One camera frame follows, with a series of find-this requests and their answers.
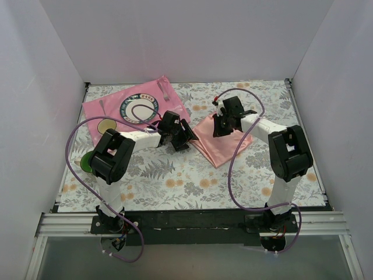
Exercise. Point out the salmon pink satin napkin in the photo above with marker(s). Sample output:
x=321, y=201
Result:
x=217, y=150

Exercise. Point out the silver fork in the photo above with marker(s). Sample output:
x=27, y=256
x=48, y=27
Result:
x=164, y=92

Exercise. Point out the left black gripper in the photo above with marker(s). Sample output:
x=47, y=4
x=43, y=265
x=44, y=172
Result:
x=180, y=136

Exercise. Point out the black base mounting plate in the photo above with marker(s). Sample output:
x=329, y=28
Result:
x=217, y=226

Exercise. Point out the pink floral placemat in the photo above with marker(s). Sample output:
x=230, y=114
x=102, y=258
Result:
x=113, y=101

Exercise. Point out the silver spoon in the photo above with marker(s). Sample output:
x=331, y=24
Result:
x=103, y=109

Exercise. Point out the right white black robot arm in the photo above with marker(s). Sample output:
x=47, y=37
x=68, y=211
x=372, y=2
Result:
x=290, y=155

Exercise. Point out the green interior floral mug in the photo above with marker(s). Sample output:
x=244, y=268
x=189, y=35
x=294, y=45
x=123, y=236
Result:
x=83, y=162

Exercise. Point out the white plate dark rim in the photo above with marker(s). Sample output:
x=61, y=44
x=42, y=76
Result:
x=139, y=107

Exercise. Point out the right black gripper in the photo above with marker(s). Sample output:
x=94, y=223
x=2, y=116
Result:
x=222, y=125

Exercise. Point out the cream enamel mug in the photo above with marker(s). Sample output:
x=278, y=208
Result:
x=106, y=124

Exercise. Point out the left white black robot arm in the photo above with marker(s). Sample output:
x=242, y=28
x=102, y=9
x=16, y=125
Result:
x=111, y=156

